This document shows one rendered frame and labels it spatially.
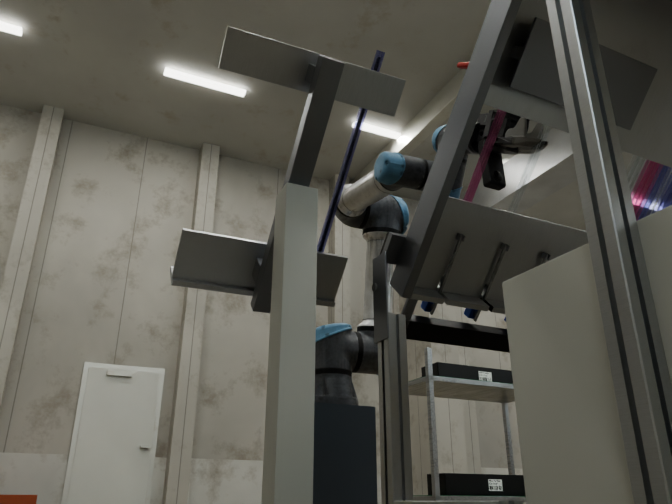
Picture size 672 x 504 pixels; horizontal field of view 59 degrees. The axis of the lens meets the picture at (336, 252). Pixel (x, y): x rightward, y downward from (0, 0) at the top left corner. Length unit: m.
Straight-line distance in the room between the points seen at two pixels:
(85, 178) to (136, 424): 3.98
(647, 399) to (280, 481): 0.50
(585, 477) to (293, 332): 0.45
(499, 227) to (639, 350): 0.60
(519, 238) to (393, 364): 0.39
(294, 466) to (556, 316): 0.42
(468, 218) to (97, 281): 8.85
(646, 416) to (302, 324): 0.51
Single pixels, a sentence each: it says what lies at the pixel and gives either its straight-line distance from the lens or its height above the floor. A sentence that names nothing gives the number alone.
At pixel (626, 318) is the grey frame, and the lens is 0.71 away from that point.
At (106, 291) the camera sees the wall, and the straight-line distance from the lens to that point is 9.77.
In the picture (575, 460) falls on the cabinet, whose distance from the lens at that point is 0.80.
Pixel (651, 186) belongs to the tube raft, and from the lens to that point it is 1.48.
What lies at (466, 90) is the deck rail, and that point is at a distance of 1.12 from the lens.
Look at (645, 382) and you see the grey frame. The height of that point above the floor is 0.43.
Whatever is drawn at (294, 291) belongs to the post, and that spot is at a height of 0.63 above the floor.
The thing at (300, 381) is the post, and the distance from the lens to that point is 0.93.
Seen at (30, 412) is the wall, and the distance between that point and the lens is 9.37.
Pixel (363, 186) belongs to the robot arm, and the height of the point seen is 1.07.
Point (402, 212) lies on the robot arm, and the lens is 1.79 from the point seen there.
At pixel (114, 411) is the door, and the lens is 9.36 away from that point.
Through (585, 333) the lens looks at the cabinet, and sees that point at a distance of 0.79.
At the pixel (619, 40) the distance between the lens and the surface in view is 1.30.
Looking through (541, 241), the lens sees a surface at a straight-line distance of 1.32.
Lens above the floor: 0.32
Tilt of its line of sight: 23 degrees up
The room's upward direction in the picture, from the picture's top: straight up
